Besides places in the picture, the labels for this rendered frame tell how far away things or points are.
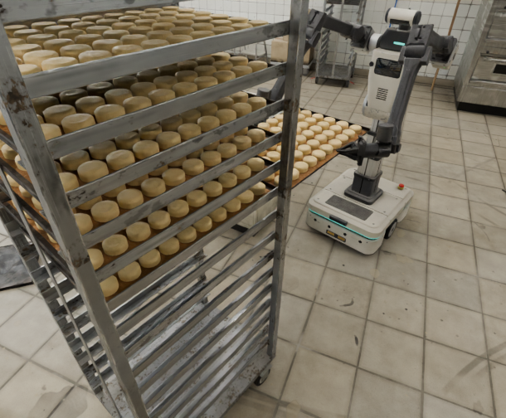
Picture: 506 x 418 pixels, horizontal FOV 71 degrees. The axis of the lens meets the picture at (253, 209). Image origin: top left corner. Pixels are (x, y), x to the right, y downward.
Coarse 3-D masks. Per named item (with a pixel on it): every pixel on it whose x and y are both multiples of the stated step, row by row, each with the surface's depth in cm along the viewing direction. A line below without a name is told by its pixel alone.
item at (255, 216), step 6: (276, 198) 256; (270, 204) 249; (276, 204) 261; (258, 210) 232; (264, 210) 241; (270, 210) 253; (246, 216) 237; (252, 216) 234; (258, 216) 236; (264, 216) 245; (240, 222) 243; (246, 222) 240; (252, 222) 237; (234, 228) 254; (240, 228) 251; (246, 228) 247
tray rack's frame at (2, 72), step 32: (0, 32) 39; (0, 64) 40; (0, 96) 41; (32, 128) 45; (32, 160) 47; (64, 192) 52; (64, 224) 54; (64, 256) 59; (96, 288) 64; (64, 320) 118; (96, 320) 67; (224, 320) 176; (192, 352) 162; (224, 352) 162; (128, 384) 83; (160, 384) 150; (192, 384) 150; (128, 416) 140; (160, 416) 140
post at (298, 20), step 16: (304, 0) 76; (304, 16) 78; (304, 32) 81; (288, 48) 83; (288, 64) 85; (288, 80) 87; (288, 96) 89; (288, 112) 91; (288, 128) 94; (288, 144) 96; (288, 160) 99; (288, 176) 102; (288, 192) 107; (288, 208) 111; (272, 272) 129; (272, 288) 134; (272, 304) 139; (272, 320) 145; (272, 336) 151; (272, 352) 158
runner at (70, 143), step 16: (240, 80) 75; (256, 80) 79; (192, 96) 67; (208, 96) 70; (224, 96) 73; (144, 112) 60; (160, 112) 63; (176, 112) 65; (96, 128) 55; (112, 128) 57; (128, 128) 59; (48, 144) 50; (64, 144) 52; (80, 144) 54
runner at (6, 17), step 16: (0, 0) 40; (16, 0) 41; (32, 0) 42; (48, 0) 43; (64, 0) 45; (80, 0) 46; (96, 0) 48; (112, 0) 49; (128, 0) 51; (144, 0) 52; (160, 0) 54; (176, 0) 56; (192, 0) 59; (0, 16) 40; (16, 16) 42; (32, 16) 43; (48, 16) 44
